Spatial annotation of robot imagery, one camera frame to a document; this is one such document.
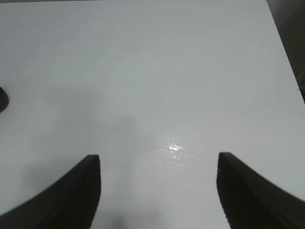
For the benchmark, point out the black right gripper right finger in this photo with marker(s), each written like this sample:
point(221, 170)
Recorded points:
point(250, 201)

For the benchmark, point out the small black teacup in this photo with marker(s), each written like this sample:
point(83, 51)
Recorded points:
point(4, 99)

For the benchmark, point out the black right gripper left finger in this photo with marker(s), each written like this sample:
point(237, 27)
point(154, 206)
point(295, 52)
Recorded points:
point(69, 203)

